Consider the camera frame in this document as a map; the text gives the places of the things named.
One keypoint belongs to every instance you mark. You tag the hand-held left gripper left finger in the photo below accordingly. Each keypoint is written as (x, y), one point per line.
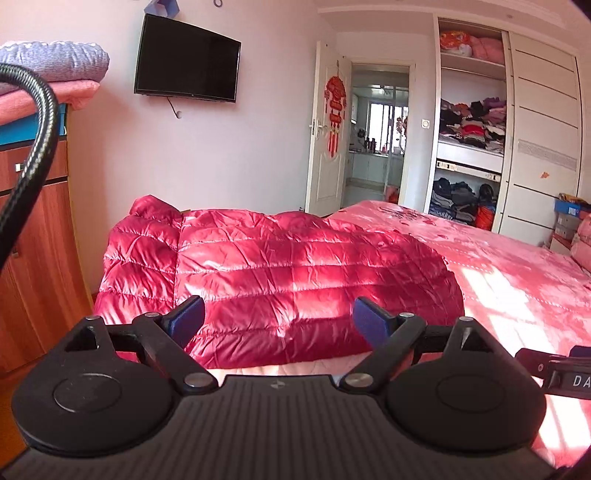
(187, 318)

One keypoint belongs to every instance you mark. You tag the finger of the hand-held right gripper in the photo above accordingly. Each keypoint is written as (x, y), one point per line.
(582, 353)
(554, 376)

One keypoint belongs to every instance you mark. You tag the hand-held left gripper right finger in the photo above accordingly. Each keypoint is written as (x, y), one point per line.
(369, 323)

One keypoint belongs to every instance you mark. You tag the red down jacket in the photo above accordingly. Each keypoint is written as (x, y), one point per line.
(277, 277)

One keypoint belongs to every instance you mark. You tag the dark clothes pile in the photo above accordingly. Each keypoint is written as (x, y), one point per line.
(461, 203)

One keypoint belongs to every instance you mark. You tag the mixed colour clothes pile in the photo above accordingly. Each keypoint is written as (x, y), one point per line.
(471, 124)

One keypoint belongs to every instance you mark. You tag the folded pink quilt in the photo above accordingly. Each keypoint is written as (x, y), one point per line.
(582, 244)

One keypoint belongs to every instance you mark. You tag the grey shoe box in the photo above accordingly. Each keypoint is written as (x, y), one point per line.
(565, 230)

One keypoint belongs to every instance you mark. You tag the pink printed bed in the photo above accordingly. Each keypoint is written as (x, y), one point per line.
(485, 258)

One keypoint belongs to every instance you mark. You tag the blue shoe box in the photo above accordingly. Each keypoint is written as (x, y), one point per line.
(572, 208)

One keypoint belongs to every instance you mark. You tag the white door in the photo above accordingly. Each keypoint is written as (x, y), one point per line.
(323, 184)

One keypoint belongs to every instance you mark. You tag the wooden cabinet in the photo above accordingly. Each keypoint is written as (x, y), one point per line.
(41, 254)

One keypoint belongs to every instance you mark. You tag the white wardrobe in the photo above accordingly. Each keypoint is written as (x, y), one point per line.
(545, 115)

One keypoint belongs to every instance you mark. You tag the pink folded blanket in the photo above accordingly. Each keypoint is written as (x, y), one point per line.
(78, 92)

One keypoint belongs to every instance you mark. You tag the cyan box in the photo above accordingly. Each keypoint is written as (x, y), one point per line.
(14, 131)

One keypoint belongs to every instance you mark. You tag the purple folded blanket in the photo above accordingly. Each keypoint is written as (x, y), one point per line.
(60, 60)

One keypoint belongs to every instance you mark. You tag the shelf of folded bedding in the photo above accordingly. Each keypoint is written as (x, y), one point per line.
(471, 46)

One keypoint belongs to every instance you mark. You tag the white light switch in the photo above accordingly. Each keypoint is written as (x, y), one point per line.
(425, 123)

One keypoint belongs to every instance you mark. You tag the red knot wall hanging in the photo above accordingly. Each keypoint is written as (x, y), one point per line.
(335, 97)

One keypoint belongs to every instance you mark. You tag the black wall television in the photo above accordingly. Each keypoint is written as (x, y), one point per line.
(187, 60)

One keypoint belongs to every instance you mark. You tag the purple paper wall ornament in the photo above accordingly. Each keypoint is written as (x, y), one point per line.
(161, 7)

